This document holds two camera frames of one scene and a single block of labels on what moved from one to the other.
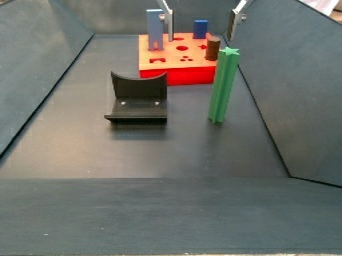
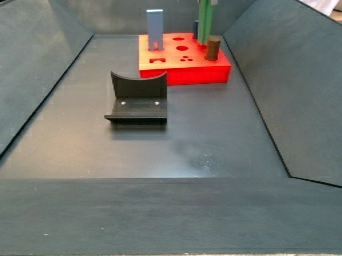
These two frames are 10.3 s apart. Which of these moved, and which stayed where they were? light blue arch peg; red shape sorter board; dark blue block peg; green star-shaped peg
Moved: green star-shaped peg
Stayed: red shape sorter board; dark blue block peg; light blue arch peg
